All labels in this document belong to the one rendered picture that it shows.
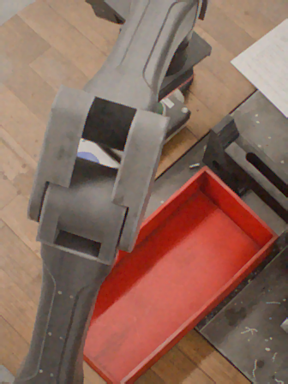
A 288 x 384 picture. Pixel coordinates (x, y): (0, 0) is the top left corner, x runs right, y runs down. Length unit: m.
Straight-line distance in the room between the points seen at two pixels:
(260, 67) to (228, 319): 0.34
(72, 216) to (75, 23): 0.54
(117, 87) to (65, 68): 0.48
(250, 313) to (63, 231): 0.37
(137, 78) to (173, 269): 0.40
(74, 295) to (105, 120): 0.16
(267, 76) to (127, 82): 0.51
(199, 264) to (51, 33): 0.36
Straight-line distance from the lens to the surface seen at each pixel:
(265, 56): 1.32
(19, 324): 1.16
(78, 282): 0.86
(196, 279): 1.18
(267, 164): 1.17
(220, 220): 1.21
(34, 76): 1.28
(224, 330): 1.17
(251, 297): 1.19
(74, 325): 0.90
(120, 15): 1.08
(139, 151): 0.79
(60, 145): 0.80
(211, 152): 1.20
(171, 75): 1.10
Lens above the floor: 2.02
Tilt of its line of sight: 67 degrees down
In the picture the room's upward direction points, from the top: 10 degrees clockwise
